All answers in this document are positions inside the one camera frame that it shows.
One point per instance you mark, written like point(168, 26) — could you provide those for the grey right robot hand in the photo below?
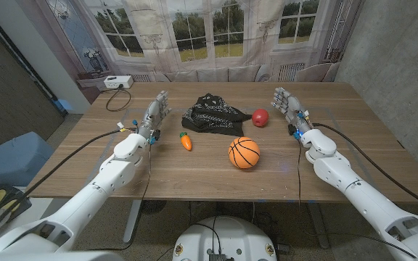
point(291, 107)

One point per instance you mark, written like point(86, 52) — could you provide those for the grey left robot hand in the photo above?
point(154, 114)

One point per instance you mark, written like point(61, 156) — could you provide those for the red ball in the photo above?
point(260, 117)

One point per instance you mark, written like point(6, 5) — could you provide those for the black paisley bandana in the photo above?
point(212, 116)

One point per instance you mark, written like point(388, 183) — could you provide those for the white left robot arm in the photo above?
point(114, 174)

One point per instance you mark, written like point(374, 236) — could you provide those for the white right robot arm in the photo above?
point(347, 181)

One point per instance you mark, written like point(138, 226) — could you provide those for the orange toy carrot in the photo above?
point(186, 142)

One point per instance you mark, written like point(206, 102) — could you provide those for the orange basketball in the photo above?
point(244, 153)

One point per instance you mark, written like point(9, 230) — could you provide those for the white power strip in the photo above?
point(118, 82)

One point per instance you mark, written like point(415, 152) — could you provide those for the printed window backdrop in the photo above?
point(158, 36)

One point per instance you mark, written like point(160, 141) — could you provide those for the grey table leg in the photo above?
point(318, 224)
point(132, 221)

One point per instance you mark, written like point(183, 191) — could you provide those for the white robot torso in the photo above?
point(227, 235)

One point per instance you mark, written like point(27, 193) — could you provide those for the blue bin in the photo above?
point(13, 159)

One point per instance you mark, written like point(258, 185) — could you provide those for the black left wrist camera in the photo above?
point(155, 135)

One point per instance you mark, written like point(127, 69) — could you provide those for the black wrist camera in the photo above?
point(293, 130)
point(155, 135)

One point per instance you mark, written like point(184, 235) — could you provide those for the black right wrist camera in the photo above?
point(293, 130)

